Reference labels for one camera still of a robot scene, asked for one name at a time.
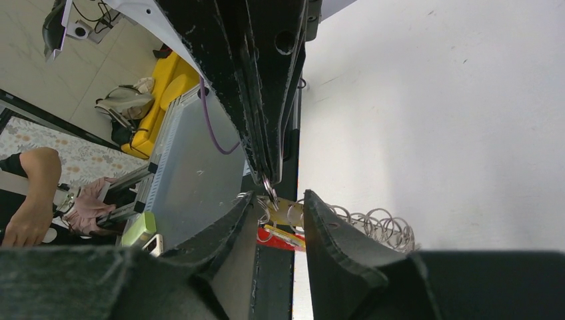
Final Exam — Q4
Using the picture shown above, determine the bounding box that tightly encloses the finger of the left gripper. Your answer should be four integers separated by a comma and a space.
157, 1, 264, 177
245, 1, 307, 184

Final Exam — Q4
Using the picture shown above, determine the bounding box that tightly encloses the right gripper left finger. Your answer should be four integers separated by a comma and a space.
1, 192, 257, 319

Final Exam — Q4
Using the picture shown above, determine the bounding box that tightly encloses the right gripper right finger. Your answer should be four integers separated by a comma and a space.
304, 190, 564, 319

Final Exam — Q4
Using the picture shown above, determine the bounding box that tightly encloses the red handled keyring holder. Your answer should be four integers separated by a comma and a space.
257, 195, 420, 253

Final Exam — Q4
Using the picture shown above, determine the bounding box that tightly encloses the yellow key tag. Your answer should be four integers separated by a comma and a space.
257, 197, 306, 251

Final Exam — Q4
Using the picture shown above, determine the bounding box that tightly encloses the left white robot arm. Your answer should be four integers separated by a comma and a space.
110, 1, 308, 185

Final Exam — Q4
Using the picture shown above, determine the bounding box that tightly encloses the person hand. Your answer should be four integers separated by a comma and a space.
2, 199, 53, 247

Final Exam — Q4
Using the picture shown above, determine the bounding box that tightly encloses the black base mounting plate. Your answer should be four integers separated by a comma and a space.
249, 129, 300, 319

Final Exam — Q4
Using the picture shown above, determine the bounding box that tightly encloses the green box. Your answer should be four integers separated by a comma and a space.
120, 211, 157, 247

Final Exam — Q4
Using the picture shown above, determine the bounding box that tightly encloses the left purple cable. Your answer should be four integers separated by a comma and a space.
199, 75, 241, 156

